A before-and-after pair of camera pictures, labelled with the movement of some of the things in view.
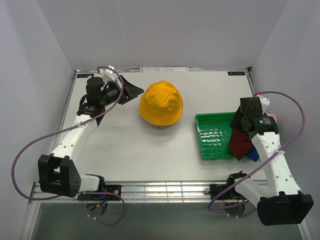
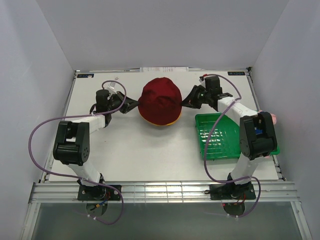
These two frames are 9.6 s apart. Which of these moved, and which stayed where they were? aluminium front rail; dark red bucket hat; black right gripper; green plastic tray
Moved: dark red bucket hat; black right gripper
Stayed: aluminium front rail; green plastic tray
